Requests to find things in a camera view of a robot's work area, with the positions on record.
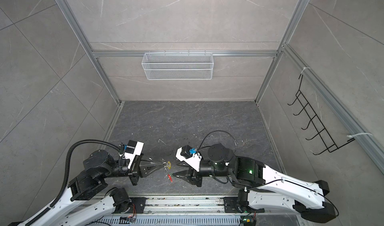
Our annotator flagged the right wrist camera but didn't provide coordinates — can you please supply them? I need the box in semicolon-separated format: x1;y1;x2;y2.
176;145;203;172

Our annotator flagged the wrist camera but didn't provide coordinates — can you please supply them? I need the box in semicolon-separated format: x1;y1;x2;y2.
176;145;203;172
118;140;144;171

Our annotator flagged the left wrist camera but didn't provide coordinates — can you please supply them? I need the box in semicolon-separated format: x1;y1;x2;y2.
118;140;144;171

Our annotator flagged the left black corrugated cable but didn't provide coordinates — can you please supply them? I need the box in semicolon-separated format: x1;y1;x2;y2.
25;139;124;226

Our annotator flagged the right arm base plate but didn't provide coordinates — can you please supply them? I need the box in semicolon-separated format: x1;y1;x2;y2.
223;197;265;213

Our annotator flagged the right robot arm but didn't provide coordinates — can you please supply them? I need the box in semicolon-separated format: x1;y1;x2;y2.
173;143;339;224

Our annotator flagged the white wire mesh basket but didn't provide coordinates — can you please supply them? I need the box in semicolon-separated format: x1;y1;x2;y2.
142;52;214;80

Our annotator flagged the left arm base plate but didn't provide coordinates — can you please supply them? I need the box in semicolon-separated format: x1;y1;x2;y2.
113;197;147;215

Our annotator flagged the black wire hook rack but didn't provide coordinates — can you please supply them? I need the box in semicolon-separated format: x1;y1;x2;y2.
287;74;355;155

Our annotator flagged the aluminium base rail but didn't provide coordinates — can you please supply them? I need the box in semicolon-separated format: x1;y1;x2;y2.
73;196;308;226

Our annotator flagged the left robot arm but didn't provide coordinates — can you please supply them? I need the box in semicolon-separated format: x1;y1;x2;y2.
11;150;167;226

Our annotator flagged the right black camera cable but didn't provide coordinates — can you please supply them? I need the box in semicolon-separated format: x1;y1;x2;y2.
197;129;238;151

